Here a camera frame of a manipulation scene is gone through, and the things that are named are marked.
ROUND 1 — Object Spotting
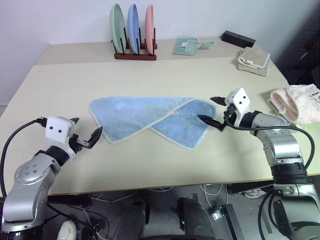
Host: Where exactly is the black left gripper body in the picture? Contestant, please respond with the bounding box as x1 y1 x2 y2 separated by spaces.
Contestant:
66 133 90 158

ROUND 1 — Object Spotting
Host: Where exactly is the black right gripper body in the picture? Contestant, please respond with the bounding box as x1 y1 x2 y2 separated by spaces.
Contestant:
223 103 237 126

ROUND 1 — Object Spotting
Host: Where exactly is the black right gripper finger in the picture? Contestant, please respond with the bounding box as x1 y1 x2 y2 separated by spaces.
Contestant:
210 96 227 106
197 114 225 132

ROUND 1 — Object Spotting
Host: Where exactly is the light blue towel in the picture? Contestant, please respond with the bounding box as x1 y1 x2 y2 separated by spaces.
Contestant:
88 96 218 151

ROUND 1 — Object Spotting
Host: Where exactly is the folded beige towel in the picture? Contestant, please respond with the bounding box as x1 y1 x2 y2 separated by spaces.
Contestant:
236 46 272 77

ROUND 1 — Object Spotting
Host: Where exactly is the folded pink towel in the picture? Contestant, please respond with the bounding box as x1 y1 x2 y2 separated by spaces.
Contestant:
269 83 320 125

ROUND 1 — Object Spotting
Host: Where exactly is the folded green cloth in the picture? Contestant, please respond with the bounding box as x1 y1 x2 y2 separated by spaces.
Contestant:
172 37 201 57

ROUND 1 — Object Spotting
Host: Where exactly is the black rectangular box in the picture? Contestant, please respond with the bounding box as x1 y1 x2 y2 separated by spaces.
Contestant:
221 30 257 49

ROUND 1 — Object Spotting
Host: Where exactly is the light green cloth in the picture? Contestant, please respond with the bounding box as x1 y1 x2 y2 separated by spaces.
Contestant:
266 97 320 131

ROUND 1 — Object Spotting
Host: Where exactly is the white shoe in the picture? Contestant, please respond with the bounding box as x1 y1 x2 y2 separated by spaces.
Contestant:
56 219 78 240

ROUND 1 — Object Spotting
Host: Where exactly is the white grey sneaker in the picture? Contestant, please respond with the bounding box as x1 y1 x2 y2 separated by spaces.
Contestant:
243 187 267 200

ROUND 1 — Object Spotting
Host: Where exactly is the brown wooden plate rack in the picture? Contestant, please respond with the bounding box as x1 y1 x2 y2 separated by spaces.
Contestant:
110 27 158 61

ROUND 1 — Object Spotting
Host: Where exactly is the dark rounded shape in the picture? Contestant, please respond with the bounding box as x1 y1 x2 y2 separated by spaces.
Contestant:
176 193 217 240
117 198 151 240

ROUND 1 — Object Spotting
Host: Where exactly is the dark chair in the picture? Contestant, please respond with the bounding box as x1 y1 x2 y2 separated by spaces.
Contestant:
281 14 320 86

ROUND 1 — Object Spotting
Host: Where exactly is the pink plate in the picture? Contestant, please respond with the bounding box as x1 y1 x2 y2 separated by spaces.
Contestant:
144 4 156 56

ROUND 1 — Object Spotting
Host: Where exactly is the green plate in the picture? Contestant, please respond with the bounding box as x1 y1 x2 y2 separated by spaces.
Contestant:
109 3 128 55

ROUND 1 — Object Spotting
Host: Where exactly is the black metal table leg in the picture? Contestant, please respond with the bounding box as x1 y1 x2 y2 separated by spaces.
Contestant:
217 203 245 240

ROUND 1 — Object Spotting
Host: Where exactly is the blue plate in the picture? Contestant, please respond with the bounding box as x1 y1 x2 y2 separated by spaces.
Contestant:
127 3 141 55

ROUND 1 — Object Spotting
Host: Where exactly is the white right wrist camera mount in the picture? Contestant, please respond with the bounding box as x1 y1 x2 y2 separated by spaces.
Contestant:
224 87 252 126

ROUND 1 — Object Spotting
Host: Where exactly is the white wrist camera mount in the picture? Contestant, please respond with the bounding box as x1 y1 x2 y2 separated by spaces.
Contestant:
45 116 76 146
224 87 252 126

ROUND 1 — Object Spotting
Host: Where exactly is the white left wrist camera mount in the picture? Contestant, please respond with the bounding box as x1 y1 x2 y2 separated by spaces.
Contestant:
45 116 76 146

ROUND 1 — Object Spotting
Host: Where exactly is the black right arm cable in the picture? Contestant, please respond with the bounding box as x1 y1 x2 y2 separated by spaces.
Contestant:
224 119 316 169

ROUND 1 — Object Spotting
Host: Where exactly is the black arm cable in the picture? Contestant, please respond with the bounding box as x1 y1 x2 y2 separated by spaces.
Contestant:
0 116 49 199
224 119 316 169

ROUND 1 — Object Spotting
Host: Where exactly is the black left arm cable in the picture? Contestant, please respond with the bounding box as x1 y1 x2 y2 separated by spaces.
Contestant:
0 116 49 199

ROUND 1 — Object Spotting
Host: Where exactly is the white floor cable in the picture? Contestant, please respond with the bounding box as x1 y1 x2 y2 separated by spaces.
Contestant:
89 187 141 204
199 183 229 210

